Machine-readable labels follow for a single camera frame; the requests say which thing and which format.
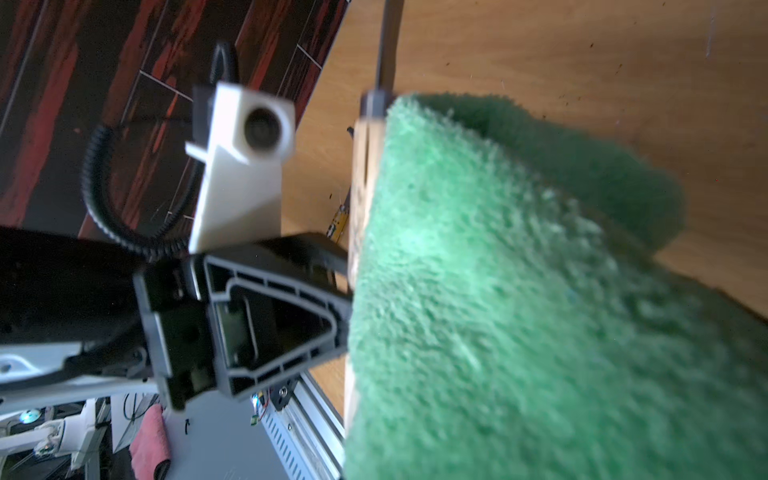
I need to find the small sickle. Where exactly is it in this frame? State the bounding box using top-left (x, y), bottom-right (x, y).
top-left (326, 191), bottom-right (351, 243)
top-left (343, 0), bottom-right (406, 433)

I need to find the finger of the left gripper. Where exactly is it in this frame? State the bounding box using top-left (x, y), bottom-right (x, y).
top-left (190, 233), bottom-right (352, 398)

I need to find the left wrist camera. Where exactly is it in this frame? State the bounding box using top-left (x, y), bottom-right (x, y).
top-left (185, 82), bottom-right (296, 254)

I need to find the pink cloth outside enclosure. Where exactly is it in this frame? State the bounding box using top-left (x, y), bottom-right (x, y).
top-left (129, 404), bottom-right (171, 480)

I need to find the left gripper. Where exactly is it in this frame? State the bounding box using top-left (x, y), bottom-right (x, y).
top-left (1, 227), bottom-right (216, 412)

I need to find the green and black rag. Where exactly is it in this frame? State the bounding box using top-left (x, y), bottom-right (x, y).
top-left (344, 94), bottom-right (767, 479)

